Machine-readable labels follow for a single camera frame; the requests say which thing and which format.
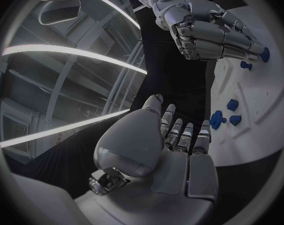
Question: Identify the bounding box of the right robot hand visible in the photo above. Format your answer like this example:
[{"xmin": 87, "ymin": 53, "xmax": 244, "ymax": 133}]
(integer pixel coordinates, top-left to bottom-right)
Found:
[{"xmin": 170, "ymin": 0, "xmax": 266, "ymax": 63}]

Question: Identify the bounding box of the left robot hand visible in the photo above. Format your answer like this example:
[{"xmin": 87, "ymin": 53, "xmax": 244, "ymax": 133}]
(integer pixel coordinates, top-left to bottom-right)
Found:
[{"xmin": 73, "ymin": 93, "xmax": 220, "ymax": 225}]

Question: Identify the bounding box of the white task board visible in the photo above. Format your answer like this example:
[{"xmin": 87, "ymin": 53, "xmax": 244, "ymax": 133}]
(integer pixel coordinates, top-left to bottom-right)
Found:
[{"xmin": 205, "ymin": 5, "xmax": 284, "ymax": 168}]

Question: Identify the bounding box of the small blue peg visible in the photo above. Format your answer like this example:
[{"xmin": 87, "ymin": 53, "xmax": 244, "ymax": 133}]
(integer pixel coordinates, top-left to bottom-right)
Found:
[{"xmin": 239, "ymin": 60, "xmax": 253, "ymax": 72}]

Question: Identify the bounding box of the small blue cylinder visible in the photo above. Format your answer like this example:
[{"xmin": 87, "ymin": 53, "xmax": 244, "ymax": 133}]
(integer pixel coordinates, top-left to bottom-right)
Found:
[{"xmin": 260, "ymin": 47, "xmax": 271, "ymax": 63}]

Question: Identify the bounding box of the blue block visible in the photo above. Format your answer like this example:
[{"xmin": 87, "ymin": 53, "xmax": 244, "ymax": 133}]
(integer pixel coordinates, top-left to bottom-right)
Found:
[
  {"xmin": 228, "ymin": 114, "xmax": 242, "ymax": 127},
  {"xmin": 226, "ymin": 98, "xmax": 240, "ymax": 112}
]

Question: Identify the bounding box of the blue gear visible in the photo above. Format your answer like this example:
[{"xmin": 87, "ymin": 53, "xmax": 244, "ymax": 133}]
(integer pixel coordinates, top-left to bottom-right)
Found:
[{"xmin": 208, "ymin": 110, "xmax": 228, "ymax": 130}]

